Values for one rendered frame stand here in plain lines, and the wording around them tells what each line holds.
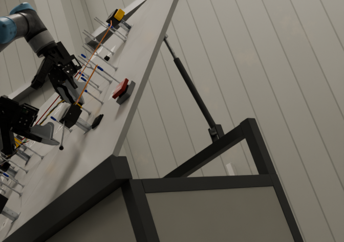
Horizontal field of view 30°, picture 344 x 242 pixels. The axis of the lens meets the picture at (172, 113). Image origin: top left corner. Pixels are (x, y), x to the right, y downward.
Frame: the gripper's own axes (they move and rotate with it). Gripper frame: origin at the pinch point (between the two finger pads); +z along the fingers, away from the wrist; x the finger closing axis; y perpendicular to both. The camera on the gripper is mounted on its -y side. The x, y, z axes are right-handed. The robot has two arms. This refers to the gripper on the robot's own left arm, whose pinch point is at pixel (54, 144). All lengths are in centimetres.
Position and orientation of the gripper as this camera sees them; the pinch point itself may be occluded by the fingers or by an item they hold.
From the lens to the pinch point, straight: 194.0
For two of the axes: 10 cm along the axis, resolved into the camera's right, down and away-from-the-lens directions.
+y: 4.1, -9.0, -1.3
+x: 0.2, -1.3, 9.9
